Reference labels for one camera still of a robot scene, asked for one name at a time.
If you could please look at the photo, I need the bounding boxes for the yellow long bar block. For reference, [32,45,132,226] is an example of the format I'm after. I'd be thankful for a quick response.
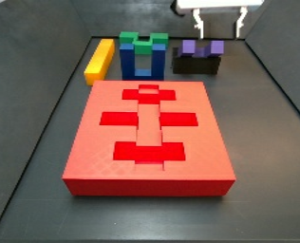
[84,39,113,85]

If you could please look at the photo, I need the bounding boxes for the purple U-shaped block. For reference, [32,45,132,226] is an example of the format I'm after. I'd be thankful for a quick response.
[178,40,224,58]

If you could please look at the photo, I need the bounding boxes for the blue U-shaped block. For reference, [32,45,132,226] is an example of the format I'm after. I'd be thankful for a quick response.
[119,44,165,81]

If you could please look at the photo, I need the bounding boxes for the red slotted board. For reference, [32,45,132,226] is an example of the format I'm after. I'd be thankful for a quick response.
[63,81,236,196]

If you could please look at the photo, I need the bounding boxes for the black angle bracket fixture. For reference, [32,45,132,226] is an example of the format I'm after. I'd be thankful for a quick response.
[171,47,220,75]

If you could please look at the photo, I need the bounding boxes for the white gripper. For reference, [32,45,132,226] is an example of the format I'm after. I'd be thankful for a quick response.
[169,0,263,40]

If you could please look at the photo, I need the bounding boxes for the green stepped block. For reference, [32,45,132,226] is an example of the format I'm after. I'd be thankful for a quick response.
[117,31,168,55]

